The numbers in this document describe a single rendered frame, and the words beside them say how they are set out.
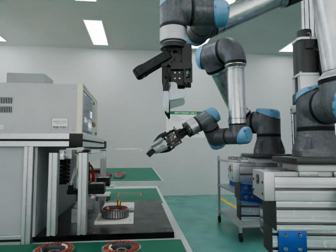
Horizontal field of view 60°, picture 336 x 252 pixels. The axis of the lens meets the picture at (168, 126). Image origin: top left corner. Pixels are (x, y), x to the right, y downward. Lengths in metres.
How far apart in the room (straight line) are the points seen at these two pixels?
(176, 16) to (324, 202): 0.71
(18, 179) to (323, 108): 1.00
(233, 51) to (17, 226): 1.07
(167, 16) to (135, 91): 5.89
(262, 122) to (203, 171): 5.31
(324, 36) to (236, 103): 0.47
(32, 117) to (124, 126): 5.42
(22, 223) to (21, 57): 6.34
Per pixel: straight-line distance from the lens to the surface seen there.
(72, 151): 1.14
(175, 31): 0.81
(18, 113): 1.26
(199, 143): 6.72
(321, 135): 1.04
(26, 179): 1.10
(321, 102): 0.97
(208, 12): 0.86
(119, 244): 0.94
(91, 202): 1.49
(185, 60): 0.81
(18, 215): 1.13
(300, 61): 1.36
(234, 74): 1.31
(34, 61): 7.20
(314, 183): 1.02
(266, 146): 1.49
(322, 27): 1.00
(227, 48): 1.34
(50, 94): 1.23
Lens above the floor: 1.07
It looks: 4 degrees up
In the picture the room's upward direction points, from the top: straight up
